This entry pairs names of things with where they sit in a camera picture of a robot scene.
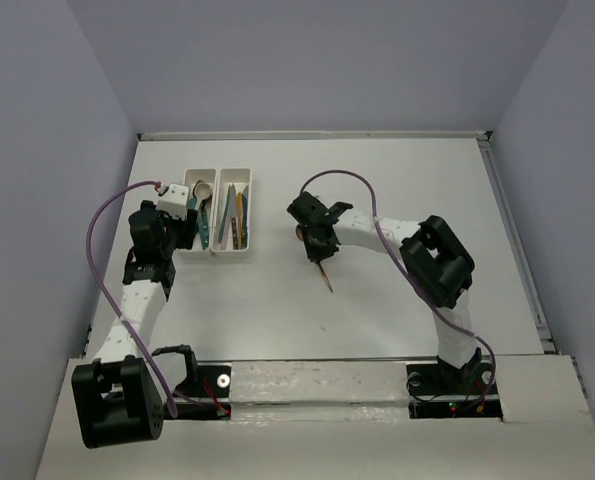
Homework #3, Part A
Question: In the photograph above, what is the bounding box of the silver spoon green handle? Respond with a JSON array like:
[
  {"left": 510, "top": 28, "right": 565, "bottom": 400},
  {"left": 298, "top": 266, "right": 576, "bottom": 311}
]
[{"left": 199, "top": 200, "right": 211, "bottom": 250}]

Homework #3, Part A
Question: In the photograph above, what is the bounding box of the steel knife pink handle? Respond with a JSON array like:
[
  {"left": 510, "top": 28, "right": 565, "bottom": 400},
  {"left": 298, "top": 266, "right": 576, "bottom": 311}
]
[{"left": 217, "top": 187, "right": 236, "bottom": 249}]

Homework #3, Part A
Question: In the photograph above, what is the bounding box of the beige plastic spoon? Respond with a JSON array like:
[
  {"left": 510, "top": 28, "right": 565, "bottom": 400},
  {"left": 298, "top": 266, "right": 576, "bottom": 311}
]
[{"left": 193, "top": 181, "right": 212, "bottom": 205}]

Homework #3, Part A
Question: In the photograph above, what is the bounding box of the orange plastic knife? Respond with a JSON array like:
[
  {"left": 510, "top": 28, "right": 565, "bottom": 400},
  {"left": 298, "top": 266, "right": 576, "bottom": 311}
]
[{"left": 236, "top": 192, "right": 243, "bottom": 250}]

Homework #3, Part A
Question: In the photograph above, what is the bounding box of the blue plastic knife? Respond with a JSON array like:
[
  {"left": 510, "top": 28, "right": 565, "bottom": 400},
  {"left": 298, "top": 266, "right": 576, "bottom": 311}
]
[{"left": 242, "top": 207, "right": 248, "bottom": 250}]

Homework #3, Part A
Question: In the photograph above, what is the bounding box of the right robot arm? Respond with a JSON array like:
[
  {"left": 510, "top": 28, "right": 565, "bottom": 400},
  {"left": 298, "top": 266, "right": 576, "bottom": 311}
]
[{"left": 287, "top": 191, "right": 481, "bottom": 392}]

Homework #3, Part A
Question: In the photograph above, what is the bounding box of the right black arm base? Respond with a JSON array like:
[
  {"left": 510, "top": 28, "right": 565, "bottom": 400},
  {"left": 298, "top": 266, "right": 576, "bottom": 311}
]
[{"left": 406, "top": 362, "right": 503, "bottom": 420}]

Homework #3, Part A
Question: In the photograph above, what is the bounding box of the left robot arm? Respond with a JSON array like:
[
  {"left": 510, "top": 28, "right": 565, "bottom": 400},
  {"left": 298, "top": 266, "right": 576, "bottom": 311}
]
[{"left": 71, "top": 201, "right": 199, "bottom": 449}]

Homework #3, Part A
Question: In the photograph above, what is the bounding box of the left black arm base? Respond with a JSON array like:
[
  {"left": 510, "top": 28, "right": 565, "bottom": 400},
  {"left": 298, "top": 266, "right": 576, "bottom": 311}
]
[{"left": 135, "top": 364, "right": 232, "bottom": 421}]

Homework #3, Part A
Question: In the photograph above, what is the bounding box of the white left utensil tray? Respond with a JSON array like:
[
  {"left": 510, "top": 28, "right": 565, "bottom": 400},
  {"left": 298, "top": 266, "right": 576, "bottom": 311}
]
[{"left": 184, "top": 168, "right": 217, "bottom": 257}]

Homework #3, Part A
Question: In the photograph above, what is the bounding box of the white utensil tray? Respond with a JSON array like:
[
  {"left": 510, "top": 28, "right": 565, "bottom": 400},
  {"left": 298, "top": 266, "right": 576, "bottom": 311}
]
[
  {"left": 210, "top": 168, "right": 252, "bottom": 258},
  {"left": 184, "top": 168, "right": 217, "bottom": 257}
]

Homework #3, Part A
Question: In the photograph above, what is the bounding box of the white right utensil tray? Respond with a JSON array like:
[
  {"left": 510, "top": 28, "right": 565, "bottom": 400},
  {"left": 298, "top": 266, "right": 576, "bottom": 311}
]
[{"left": 210, "top": 168, "right": 252, "bottom": 258}]

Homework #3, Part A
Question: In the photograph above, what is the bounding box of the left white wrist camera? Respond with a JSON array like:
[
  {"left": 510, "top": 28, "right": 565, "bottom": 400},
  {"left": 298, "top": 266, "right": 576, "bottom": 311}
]
[{"left": 156, "top": 183, "right": 190, "bottom": 220}]

